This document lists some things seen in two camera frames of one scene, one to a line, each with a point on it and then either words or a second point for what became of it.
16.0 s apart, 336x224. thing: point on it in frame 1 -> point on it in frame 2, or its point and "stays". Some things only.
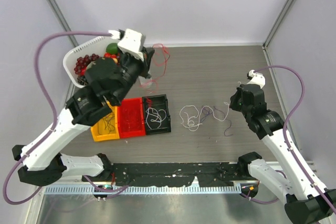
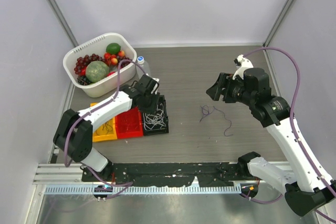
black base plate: [181, 174] stays
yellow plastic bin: [107, 127] stays
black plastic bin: [156, 114] stays
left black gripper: [144, 64] -> [153, 108]
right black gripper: [233, 104] -> [224, 80]
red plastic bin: [131, 118] stays
